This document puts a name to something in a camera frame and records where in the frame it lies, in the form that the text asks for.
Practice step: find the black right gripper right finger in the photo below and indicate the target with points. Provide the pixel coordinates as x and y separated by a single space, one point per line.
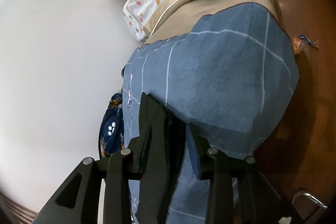
236 182

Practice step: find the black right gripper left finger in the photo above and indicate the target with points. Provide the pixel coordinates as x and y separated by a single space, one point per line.
77 199

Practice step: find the black pants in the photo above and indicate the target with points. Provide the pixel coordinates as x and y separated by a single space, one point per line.
164 162

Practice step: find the brown wooden headboard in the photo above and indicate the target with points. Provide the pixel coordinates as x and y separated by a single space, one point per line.
12 212

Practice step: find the navy floral blanket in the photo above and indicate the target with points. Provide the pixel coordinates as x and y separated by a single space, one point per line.
111 134

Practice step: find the blue checked bedsheet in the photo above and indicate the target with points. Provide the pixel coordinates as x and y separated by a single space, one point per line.
233 75

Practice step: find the orange blue wrapper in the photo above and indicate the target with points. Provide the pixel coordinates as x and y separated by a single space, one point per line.
301 41

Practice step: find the metal handle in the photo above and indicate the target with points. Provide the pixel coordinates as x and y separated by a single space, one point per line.
309 207

